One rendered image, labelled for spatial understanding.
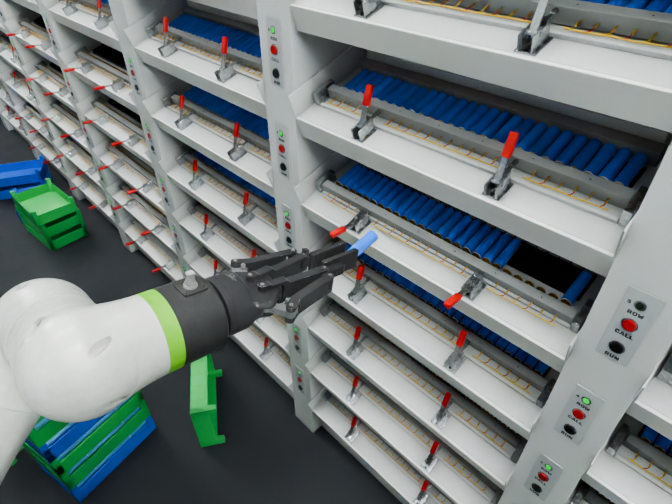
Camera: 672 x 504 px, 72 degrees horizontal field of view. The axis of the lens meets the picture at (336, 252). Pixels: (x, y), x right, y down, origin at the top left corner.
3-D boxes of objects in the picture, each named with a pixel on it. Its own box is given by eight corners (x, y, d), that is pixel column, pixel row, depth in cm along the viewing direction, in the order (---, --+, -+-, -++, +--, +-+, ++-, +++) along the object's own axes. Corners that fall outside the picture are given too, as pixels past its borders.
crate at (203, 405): (201, 447, 157) (225, 442, 159) (189, 413, 145) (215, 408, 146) (201, 375, 180) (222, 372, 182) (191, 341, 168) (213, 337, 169)
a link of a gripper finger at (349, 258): (320, 260, 65) (324, 263, 64) (355, 247, 69) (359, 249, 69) (318, 278, 66) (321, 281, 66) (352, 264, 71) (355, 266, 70)
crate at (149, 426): (80, 503, 143) (71, 491, 138) (41, 469, 152) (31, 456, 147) (156, 427, 163) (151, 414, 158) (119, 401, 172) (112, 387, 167)
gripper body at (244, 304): (231, 303, 51) (296, 276, 57) (191, 266, 55) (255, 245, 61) (230, 354, 54) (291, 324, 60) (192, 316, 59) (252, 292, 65)
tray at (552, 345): (561, 373, 73) (570, 346, 66) (305, 217, 107) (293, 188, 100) (623, 285, 79) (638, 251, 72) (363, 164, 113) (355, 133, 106)
